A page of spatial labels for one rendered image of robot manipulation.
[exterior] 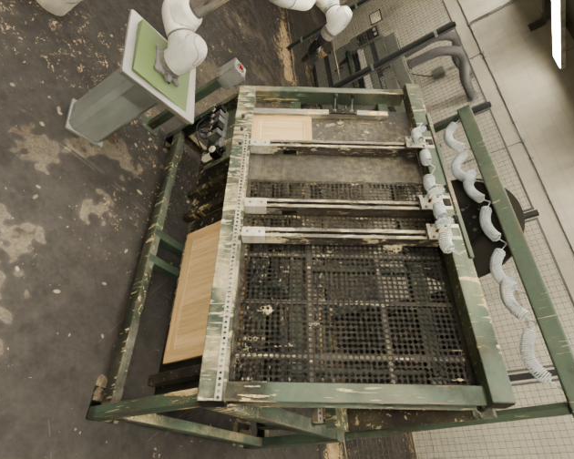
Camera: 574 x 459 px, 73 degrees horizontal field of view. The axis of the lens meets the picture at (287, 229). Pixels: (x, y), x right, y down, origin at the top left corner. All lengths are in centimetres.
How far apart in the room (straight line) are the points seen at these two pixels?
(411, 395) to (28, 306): 187
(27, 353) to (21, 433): 35
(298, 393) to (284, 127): 174
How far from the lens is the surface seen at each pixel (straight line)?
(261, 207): 223
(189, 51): 237
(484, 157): 308
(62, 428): 241
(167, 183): 299
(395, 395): 185
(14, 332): 232
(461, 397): 195
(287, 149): 258
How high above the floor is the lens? 208
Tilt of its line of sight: 27 degrees down
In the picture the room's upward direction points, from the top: 70 degrees clockwise
